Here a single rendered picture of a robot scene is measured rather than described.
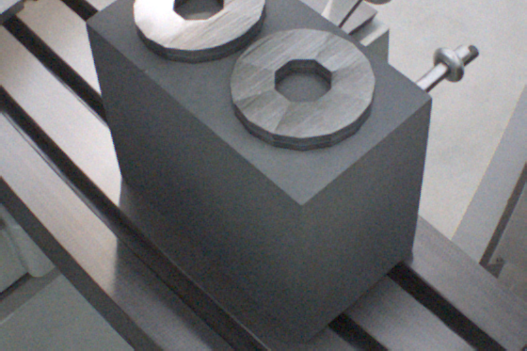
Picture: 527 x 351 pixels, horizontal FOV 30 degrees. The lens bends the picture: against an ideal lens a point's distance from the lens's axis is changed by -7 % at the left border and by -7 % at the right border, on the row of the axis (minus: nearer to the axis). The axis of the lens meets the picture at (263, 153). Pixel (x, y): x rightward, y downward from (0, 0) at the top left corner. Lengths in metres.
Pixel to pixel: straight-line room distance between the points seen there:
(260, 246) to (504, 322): 0.21
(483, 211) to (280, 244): 0.85
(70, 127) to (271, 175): 0.32
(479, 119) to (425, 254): 1.32
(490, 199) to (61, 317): 0.68
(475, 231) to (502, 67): 0.80
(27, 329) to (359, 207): 0.54
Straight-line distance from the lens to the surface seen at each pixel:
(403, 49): 2.22
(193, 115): 0.65
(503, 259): 1.23
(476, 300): 0.79
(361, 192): 0.66
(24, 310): 1.09
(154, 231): 0.83
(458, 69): 1.48
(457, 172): 2.03
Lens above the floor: 1.63
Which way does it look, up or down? 53 degrees down
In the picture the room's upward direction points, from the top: 4 degrees counter-clockwise
